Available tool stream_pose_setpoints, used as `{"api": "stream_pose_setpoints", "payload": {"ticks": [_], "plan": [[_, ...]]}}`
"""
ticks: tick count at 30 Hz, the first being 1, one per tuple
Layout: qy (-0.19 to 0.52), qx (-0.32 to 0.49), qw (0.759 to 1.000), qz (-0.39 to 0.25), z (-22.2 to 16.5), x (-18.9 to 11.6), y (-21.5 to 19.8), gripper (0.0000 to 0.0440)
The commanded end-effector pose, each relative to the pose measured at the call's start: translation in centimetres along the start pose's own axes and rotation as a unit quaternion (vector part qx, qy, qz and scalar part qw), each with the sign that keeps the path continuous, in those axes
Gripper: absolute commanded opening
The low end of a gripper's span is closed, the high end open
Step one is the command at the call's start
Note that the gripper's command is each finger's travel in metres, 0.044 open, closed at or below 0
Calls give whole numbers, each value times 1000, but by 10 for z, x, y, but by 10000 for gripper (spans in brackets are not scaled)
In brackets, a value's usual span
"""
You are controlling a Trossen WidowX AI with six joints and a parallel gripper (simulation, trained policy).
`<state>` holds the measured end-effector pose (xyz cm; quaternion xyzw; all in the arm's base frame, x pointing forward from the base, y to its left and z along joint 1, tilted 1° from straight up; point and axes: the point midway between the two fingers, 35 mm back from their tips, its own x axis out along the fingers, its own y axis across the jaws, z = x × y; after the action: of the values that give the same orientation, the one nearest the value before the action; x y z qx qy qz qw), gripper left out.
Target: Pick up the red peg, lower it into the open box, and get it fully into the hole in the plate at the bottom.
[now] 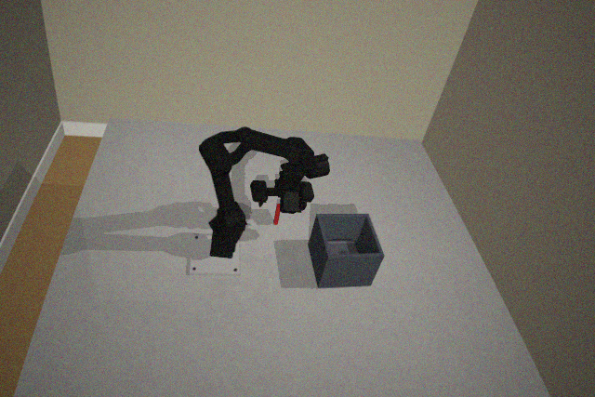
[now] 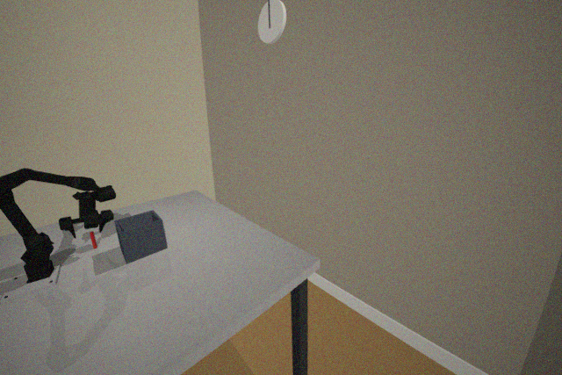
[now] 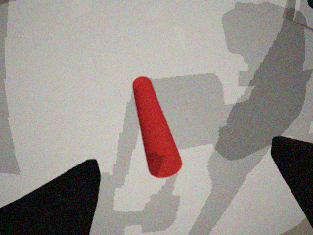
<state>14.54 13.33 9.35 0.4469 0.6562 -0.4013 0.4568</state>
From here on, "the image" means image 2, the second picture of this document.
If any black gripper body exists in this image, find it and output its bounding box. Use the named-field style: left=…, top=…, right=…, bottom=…
left=59, top=206, right=114, bottom=230

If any red peg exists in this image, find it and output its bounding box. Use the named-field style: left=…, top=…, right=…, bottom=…
left=90, top=231, right=97, bottom=249

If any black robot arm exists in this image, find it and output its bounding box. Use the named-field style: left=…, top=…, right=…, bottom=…
left=0, top=169, right=116, bottom=284

